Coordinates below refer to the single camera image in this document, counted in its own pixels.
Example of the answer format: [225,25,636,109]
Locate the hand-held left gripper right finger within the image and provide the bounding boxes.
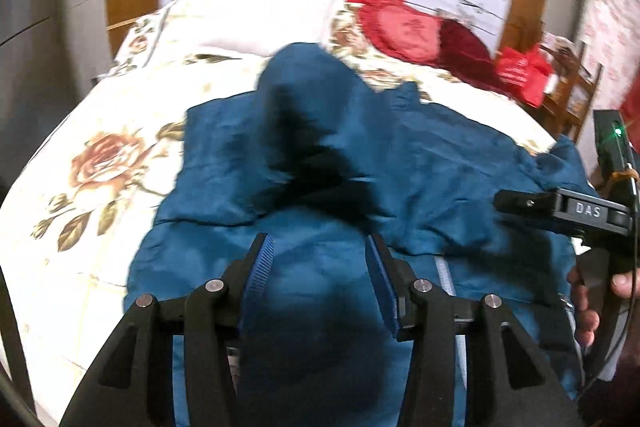
[365,234,587,427]

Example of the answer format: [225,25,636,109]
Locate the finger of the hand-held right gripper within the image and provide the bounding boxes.
[493,188,558,226]

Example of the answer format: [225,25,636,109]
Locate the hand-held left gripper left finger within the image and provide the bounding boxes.
[59,233,275,427]

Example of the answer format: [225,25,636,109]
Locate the blue puffer jacket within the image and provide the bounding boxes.
[125,43,592,427]

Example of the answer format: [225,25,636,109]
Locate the person's right hand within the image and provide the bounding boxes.
[567,257,640,348]

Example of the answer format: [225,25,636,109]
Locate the wooden chair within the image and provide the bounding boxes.
[539,41,604,144]

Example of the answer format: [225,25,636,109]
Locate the red shopping bag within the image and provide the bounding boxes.
[494,47,557,108]

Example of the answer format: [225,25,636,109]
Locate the dark red pillow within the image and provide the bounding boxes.
[437,18,512,96]

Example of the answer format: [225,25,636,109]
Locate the pink patterned curtain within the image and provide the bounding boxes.
[579,0,640,110]

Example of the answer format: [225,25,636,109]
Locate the floral bedspread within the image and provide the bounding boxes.
[0,0,562,415]

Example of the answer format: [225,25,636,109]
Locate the red heart pillow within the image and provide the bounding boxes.
[359,1,445,68]

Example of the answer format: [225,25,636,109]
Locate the white pillow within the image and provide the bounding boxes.
[172,0,349,58]

